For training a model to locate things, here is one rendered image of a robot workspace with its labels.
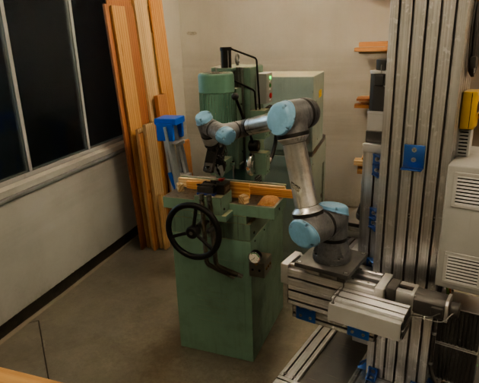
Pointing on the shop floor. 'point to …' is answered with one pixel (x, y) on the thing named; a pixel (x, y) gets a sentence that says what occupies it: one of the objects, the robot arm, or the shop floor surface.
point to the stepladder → (175, 132)
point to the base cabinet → (229, 295)
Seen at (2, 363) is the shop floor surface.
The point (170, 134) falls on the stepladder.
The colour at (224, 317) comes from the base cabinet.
